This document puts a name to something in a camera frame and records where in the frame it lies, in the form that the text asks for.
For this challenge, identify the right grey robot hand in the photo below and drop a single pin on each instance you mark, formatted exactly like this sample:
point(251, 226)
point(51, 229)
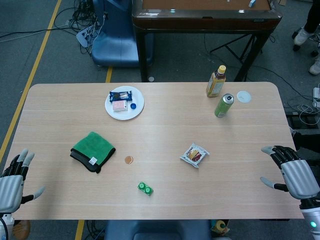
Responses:
point(300, 180)

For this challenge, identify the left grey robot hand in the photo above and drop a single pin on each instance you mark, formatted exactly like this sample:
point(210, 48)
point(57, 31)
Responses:
point(11, 190)

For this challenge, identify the green microfibre cloth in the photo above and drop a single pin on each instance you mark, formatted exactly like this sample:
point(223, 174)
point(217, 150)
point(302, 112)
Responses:
point(91, 147)

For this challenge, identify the orange round object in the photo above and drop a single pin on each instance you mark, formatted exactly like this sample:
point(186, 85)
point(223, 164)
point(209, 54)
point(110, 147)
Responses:
point(22, 228)

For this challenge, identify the white power strip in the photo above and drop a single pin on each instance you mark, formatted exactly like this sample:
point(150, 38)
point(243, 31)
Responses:
point(316, 96)

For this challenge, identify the white round grommet cover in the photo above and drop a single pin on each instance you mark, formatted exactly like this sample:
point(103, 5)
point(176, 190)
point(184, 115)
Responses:
point(244, 96)

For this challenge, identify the green drink can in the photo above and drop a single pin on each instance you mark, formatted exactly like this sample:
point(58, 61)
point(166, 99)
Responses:
point(223, 106)

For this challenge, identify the burger print snack packet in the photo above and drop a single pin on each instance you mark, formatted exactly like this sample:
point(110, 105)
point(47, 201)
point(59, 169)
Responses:
point(194, 155)

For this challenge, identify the white sneaker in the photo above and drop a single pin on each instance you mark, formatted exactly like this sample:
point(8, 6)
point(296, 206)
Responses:
point(301, 36)
point(315, 66)

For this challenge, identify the yellow capped tea bottle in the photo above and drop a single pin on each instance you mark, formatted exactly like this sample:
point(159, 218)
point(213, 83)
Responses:
point(215, 86)

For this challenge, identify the green toy brick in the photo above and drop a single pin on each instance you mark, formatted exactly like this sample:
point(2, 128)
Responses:
point(145, 188)

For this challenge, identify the pink white small box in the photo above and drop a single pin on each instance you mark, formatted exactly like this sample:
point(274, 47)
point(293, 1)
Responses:
point(119, 106)

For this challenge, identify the blue cookie packet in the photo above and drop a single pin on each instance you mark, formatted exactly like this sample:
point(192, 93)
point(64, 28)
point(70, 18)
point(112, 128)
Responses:
point(121, 95)

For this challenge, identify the blue bottle cap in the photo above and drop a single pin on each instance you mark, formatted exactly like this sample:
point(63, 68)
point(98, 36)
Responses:
point(133, 106)

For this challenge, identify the white round plate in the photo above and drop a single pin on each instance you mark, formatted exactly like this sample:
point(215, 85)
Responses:
point(136, 110)

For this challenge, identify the black trouser leg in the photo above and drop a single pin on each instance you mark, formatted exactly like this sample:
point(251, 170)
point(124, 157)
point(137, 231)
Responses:
point(312, 15)

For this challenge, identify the white printed bag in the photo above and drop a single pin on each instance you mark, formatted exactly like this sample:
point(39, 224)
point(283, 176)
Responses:
point(85, 36)

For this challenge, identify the white floor disc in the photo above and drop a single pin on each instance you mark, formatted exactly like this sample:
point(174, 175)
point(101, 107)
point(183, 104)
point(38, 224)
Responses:
point(151, 79)

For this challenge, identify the blue machine base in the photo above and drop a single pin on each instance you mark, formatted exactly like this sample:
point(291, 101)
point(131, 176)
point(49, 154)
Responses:
point(115, 42)

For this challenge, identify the blue white mahjong tile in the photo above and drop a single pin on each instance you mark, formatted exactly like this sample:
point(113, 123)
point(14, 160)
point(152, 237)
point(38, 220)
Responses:
point(252, 2)

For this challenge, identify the dark brown mahjong table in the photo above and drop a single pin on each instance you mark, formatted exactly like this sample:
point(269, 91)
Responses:
point(200, 20)

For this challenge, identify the black equipment frame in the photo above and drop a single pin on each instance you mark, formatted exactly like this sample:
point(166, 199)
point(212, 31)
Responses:
point(303, 140)

